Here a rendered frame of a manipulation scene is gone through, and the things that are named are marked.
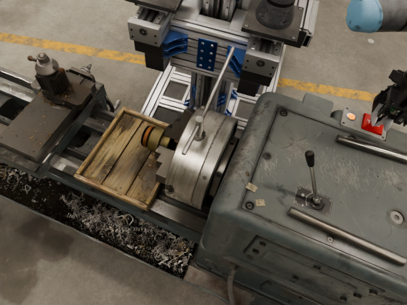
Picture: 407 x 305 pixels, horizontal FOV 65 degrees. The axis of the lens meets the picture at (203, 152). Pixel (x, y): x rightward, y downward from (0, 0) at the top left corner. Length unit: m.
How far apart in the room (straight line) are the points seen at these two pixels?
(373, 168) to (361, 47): 2.56
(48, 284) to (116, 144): 1.08
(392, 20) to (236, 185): 0.50
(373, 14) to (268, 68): 0.63
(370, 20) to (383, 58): 2.68
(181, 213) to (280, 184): 0.47
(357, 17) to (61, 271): 1.90
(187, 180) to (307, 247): 0.36
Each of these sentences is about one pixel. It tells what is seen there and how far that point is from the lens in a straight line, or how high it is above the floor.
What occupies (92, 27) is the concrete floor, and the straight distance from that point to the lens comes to 3.22.
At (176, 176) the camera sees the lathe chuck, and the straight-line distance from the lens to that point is 0.92.
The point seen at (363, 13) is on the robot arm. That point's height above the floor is 1.59.
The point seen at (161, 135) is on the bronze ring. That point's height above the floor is 1.12.
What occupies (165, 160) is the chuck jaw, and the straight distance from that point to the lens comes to 1.01.
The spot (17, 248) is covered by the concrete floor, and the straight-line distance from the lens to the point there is 2.26.
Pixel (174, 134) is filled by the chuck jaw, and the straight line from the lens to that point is 1.04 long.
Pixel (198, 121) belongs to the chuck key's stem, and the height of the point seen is 1.32.
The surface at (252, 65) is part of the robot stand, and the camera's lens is 1.35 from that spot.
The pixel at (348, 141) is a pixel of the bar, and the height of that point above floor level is 1.27.
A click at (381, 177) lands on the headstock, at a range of 0.99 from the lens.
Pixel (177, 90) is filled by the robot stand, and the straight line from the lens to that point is 2.35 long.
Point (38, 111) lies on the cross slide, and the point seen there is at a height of 0.97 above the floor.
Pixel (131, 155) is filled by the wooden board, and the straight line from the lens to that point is 1.29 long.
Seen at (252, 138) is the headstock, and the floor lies 1.25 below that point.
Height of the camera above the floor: 2.00
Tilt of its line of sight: 60 degrees down
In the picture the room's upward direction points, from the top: 9 degrees clockwise
